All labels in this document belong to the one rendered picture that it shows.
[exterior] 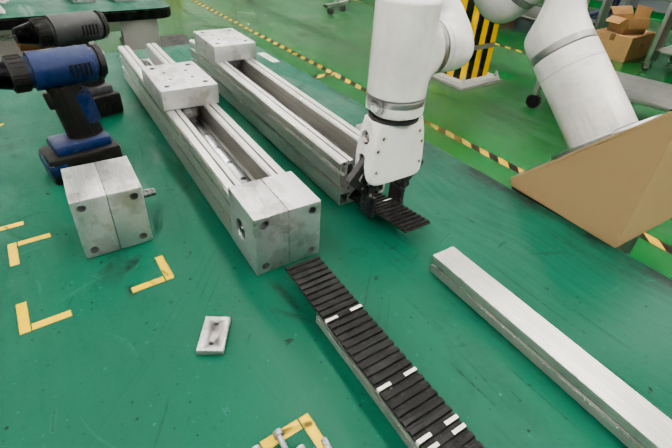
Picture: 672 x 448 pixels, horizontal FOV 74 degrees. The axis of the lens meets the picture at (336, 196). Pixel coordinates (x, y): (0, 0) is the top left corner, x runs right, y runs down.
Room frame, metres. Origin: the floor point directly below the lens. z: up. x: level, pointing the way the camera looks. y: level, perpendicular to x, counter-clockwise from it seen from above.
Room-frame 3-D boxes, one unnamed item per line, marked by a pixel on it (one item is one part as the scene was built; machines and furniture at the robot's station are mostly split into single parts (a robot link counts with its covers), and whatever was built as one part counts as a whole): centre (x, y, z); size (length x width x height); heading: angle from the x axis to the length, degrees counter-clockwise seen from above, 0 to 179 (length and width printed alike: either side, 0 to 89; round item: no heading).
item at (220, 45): (1.20, 0.32, 0.87); 0.16 x 0.11 x 0.07; 34
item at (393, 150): (0.61, -0.08, 0.92); 0.10 x 0.07 x 0.11; 124
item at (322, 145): (0.99, 0.18, 0.82); 0.80 x 0.10 x 0.09; 34
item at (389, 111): (0.61, -0.07, 0.98); 0.09 x 0.08 x 0.03; 124
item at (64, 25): (0.91, 0.59, 0.89); 0.20 x 0.08 x 0.22; 140
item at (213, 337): (0.34, 0.13, 0.78); 0.05 x 0.03 x 0.01; 3
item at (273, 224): (0.52, 0.08, 0.83); 0.12 x 0.09 x 0.10; 124
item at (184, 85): (0.88, 0.34, 0.87); 0.16 x 0.11 x 0.07; 34
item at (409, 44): (0.62, -0.08, 1.06); 0.09 x 0.08 x 0.13; 124
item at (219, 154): (0.88, 0.34, 0.82); 0.80 x 0.10 x 0.09; 34
